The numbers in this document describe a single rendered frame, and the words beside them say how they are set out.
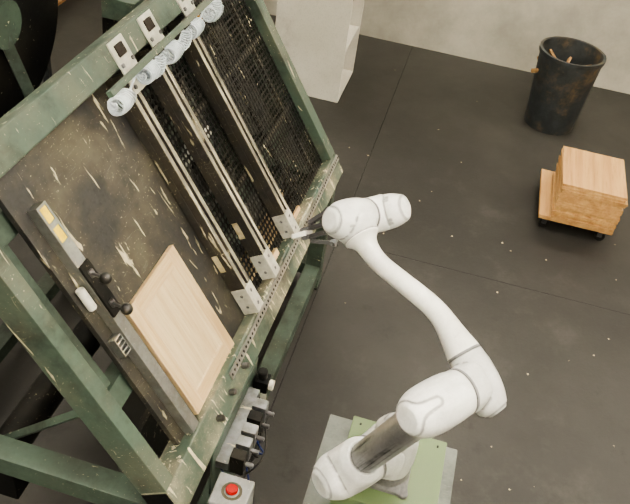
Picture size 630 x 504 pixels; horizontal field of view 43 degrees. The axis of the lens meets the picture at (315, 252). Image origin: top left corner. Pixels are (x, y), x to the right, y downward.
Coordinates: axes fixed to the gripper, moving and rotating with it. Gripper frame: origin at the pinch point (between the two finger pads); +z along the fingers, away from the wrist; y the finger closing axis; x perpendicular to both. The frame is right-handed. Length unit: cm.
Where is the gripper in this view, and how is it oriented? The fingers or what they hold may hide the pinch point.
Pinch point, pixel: (301, 234)
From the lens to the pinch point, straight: 255.4
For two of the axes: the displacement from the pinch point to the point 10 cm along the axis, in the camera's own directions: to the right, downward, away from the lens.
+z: -7.3, 1.8, 6.6
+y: -1.4, -9.8, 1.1
